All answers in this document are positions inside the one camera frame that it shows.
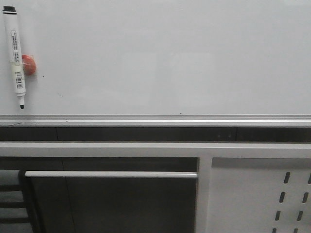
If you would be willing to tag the red round magnet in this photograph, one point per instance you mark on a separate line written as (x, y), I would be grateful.
(29, 65)

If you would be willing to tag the white whiteboard marker pen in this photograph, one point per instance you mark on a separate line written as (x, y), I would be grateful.
(14, 51)

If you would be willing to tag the white whiteboard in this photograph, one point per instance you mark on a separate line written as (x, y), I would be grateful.
(161, 63)

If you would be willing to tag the white perforated metal panel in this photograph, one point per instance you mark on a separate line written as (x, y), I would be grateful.
(259, 196)

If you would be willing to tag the white metal stand frame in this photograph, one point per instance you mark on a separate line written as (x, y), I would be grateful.
(205, 152)

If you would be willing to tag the white horizontal rail bar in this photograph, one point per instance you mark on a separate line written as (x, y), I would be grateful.
(111, 174)

